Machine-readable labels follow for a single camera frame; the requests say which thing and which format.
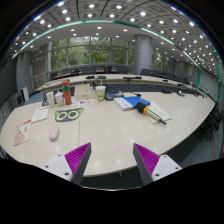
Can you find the beige cardboard box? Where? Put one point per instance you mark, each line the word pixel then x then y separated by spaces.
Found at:
pixel 84 92

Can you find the blue and white book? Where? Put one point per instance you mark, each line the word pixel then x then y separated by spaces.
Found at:
pixel 128 102

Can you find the pink computer mouse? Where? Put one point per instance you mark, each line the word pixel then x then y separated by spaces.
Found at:
pixel 54 134

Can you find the cat-face mouse pad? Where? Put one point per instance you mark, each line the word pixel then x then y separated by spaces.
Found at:
pixel 68 115

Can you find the red drink bottle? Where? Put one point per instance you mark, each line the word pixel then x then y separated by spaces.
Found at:
pixel 67 95

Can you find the grey box monitor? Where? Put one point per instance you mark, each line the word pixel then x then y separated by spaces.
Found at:
pixel 18 100

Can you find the pale green paper sheet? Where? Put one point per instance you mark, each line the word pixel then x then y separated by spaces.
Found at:
pixel 160 112

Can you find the white lidded teapot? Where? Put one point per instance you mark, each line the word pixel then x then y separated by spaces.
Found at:
pixel 59 99

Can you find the long curved conference desk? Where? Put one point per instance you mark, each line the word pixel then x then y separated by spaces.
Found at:
pixel 116 80

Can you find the group of ceiling lights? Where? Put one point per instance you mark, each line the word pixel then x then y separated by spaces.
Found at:
pixel 116 16

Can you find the white printed booklet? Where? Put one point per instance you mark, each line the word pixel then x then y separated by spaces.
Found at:
pixel 40 114

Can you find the red and white pamphlet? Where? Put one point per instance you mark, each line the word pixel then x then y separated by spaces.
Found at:
pixel 22 131

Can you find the stack of white paper cups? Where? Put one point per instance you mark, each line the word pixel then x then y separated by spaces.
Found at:
pixel 50 99

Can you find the colourful sticker sheet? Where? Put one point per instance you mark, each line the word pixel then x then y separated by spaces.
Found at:
pixel 82 102

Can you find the group of dark office chairs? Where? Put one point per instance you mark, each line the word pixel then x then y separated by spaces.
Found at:
pixel 121 69

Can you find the black desk microphone unit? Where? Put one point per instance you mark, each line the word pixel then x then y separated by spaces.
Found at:
pixel 44 101
pixel 113 95

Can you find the green and white paper cup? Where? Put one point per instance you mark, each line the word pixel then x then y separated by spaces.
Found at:
pixel 100 94

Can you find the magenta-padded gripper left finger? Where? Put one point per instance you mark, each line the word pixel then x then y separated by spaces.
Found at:
pixel 76 160

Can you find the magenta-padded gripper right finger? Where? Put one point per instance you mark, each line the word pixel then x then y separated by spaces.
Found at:
pixel 148 160

